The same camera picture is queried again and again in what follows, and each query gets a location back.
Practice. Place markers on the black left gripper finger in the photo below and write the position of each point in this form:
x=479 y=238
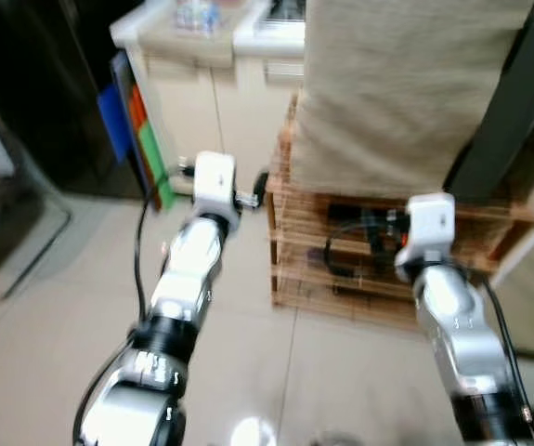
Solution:
x=261 y=184

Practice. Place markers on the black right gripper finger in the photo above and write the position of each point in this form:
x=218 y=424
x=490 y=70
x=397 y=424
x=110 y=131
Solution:
x=345 y=263
x=345 y=213

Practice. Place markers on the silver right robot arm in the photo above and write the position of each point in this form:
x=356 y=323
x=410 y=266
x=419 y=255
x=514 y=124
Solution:
x=457 y=325

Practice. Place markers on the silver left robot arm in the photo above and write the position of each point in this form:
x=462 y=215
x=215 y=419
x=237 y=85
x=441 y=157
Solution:
x=188 y=269

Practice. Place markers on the dark grey fridge door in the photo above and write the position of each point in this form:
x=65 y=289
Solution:
x=517 y=93

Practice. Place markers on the wooden slatted crate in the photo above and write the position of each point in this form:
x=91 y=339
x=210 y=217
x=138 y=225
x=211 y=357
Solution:
x=304 y=279

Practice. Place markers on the cream kitchen counter cabinet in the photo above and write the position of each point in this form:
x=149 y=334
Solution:
x=201 y=111

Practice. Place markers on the beige cloth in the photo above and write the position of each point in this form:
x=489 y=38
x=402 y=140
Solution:
x=397 y=93

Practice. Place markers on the orange cutting board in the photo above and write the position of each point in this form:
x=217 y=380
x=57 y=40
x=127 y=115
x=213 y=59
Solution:
x=136 y=107

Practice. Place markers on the dark cabinet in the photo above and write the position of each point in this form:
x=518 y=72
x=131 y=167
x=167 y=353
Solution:
x=34 y=74

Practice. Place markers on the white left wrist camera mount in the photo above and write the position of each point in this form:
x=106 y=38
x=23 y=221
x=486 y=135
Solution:
x=215 y=181

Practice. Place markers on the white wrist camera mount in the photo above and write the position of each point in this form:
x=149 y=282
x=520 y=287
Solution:
x=215 y=181
x=431 y=228

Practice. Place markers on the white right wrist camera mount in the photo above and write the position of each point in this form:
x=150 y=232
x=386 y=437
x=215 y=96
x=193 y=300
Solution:
x=431 y=228

